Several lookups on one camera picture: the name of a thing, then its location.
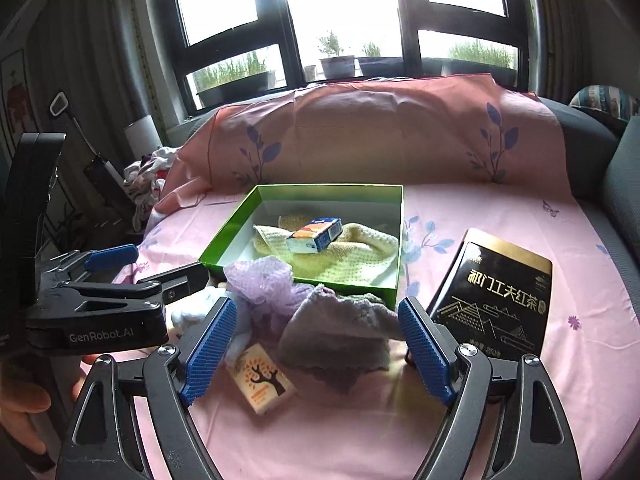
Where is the person's left hand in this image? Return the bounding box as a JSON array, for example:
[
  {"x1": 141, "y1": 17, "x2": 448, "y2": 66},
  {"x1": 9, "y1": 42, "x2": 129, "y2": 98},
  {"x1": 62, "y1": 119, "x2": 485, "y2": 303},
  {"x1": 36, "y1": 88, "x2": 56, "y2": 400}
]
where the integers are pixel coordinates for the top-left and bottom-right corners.
[{"x1": 0, "y1": 352, "x2": 118, "y2": 458}]

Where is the grey curtain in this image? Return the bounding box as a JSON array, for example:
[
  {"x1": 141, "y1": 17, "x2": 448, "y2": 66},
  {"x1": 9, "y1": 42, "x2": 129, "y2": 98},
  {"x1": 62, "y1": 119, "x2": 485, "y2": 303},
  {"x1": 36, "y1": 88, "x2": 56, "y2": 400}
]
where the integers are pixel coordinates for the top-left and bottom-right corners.
[
  {"x1": 25, "y1": 0, "x2": 176, "y2": 161},
  {"x1": 525, "y1": 0, "x2": 606, "y2": 106}
]

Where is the grey knitted cloth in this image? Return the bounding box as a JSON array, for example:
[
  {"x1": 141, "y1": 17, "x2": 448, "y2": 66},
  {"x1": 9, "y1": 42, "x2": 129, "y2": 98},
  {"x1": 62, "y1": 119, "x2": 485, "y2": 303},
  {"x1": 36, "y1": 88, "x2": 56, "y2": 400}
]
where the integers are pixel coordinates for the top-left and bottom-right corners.
[{"x1": 277, "y1": 284, "x2": 408, "y2": 393}]

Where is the long planter with grass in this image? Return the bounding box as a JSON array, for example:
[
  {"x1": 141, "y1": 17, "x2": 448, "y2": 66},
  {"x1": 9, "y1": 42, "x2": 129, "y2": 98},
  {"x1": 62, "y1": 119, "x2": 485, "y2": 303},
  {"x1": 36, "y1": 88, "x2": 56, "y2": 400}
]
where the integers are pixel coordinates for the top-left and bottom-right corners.
[
  {"x1": 194, "y1": 52, "x2": 277, "y2": 107},
  {"x1": 419, "y1": 40, "x2": 519, "y2": 87}
]

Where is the white cylinder container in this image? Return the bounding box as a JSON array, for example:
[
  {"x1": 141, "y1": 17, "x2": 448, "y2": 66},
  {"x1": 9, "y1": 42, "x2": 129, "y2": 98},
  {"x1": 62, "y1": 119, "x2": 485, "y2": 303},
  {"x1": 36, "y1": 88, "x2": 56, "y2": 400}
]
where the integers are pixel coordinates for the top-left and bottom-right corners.
[{"x1": 124, "y1": 115, "x2": 162, "y2": 158}]

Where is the yellow knitted cloth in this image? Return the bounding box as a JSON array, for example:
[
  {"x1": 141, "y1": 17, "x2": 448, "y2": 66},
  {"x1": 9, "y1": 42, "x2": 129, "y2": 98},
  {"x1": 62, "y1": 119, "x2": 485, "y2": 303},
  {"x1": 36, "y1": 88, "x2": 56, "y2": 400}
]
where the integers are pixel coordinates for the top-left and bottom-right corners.
[{"x1": 252, "y1": 215, "x2": 401, "y2": 286}]

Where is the purple mesh scrunchie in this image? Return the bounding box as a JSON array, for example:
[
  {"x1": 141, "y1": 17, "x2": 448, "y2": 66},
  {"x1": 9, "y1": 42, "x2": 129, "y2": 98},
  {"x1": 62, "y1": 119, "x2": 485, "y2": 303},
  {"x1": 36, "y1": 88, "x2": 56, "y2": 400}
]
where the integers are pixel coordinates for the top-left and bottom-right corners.
[{"x1": 222, "y1": 256, "x2": 326, "y2": 333}]

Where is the black and gold box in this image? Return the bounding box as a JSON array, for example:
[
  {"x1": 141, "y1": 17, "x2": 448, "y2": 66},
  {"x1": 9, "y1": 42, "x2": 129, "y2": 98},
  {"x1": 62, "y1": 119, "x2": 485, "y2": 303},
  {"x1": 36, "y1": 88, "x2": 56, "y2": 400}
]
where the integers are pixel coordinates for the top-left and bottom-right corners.
[{"x1": 425, "y1": 227, "x2": 553, "y2": 363}]

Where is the green cardboard box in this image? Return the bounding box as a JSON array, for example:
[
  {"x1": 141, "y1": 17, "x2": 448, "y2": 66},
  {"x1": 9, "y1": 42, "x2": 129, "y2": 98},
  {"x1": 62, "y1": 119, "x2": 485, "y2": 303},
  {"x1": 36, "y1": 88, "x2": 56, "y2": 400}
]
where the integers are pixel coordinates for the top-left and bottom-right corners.
[{"x1": 199, "y1": 184, "x2": 405, "y2": 311}]

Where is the dark flower pot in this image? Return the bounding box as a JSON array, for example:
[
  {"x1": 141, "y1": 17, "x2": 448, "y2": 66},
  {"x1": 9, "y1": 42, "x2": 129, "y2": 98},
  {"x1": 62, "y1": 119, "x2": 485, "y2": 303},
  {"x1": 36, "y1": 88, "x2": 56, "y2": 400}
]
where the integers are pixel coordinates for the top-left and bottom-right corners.
[{"x1": 357, "y1": 42, "x2": 404, "y2": 79}]

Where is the wall poster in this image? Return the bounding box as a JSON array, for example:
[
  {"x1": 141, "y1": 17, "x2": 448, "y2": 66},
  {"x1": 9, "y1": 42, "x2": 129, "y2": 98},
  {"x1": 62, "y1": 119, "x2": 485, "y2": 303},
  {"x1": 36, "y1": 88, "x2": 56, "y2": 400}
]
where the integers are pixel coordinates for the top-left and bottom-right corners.
[{"x1": 0, "y1": 50, "x2": 41, "y2": 141}]

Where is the pile of clothes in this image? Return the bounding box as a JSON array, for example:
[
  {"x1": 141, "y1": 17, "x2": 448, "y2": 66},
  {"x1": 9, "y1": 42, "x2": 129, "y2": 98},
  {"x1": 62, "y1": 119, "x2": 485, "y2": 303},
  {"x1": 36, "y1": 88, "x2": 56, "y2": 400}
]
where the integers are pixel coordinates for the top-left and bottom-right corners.
[{"x1": 122, "y1": 146, "x2": 183, "y2": 231}]

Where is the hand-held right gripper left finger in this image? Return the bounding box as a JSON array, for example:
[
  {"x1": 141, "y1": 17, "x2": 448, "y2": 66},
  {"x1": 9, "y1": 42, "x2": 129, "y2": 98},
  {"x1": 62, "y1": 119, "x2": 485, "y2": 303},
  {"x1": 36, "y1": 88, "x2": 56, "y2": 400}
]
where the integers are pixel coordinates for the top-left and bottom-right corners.
[{"x1": 55, "y1": 296, "x2": 238, "y2": 480}]

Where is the grey upholstered seat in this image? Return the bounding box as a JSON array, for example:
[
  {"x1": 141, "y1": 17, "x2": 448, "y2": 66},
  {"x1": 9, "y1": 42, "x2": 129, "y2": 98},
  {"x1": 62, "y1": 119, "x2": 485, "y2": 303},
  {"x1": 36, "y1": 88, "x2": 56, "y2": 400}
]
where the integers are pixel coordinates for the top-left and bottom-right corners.
[{"x1": 537, "y1": 95, "x2": 640, "y2": 326}]

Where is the tree print tissue pack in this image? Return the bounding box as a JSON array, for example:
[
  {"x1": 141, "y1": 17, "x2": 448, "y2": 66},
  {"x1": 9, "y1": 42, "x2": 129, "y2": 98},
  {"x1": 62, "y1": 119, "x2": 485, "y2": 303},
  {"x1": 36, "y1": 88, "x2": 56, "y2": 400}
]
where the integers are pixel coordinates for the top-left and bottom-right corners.
[{"x1": 225, "y1": 344, "x2": 297, "y2": 415}]

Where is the stick vacuum cleaner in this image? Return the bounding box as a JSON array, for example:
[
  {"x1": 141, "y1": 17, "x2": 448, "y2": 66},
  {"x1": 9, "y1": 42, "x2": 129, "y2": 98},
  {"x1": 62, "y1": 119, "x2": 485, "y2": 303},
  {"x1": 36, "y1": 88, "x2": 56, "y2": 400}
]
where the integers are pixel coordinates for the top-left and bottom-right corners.
[{"x1": 49, "y1": 91, "x2": 133, "y2": 206}]

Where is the small blue orange carton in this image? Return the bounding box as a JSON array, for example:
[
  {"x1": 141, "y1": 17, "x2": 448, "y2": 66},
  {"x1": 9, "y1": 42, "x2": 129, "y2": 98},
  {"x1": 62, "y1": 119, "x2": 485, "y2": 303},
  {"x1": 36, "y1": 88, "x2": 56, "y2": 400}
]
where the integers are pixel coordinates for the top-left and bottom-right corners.
[{"x1": 286, "y1": 216, "x2": 343, "y2": 254}]

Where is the patterned cushion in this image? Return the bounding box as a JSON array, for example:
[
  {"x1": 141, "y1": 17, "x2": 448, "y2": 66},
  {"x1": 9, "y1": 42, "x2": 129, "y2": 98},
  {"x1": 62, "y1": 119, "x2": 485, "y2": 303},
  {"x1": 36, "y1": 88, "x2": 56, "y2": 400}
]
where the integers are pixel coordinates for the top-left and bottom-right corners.
[{"x1": 569, "y1": 85, "x2": 640, "y2": 123}]

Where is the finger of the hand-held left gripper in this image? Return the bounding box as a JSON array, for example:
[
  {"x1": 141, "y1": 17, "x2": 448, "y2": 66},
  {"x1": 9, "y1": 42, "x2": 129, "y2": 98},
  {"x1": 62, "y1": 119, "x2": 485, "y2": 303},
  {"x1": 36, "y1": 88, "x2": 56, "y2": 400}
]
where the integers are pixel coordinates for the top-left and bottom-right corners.
[
  {"x1": 25, "y1": 261, "x2": 211, "y2": 328},
  {"x1": 40, "y1": 243, "x2": 141, "y2": 286}
]

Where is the round pot with plant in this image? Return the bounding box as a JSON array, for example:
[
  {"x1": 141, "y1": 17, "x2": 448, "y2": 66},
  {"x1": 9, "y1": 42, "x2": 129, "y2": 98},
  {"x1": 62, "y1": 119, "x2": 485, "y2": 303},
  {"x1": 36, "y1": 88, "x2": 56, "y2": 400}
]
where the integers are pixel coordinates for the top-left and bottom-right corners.
[{"x1": 317, "y1": 30, "x2": 357, "y2": 80}]

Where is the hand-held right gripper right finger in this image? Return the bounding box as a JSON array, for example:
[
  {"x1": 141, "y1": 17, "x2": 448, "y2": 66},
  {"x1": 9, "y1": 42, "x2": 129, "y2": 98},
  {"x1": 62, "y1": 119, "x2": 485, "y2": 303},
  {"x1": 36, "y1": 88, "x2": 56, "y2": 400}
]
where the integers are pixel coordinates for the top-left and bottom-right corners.
[{"x1": 397, "y1": 296, "x2": 583, "y2": 480}]

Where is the salmon leaf print pillow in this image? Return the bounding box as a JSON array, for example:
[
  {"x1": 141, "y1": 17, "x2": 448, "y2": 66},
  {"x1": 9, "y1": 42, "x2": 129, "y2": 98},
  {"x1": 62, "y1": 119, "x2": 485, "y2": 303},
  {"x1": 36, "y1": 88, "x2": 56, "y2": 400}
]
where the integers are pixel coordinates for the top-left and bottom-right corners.
[{"x1": 157, "y1": 74, "x2": 576, "y2": 211}]

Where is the pink floral bedsheet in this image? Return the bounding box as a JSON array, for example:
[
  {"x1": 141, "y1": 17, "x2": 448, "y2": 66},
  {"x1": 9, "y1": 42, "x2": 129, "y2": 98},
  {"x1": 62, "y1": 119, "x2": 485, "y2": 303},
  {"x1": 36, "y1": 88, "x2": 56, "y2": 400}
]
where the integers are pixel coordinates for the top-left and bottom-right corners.
[{"x1": 112, "y1": 180, "x2": 640, "y2": 480}]

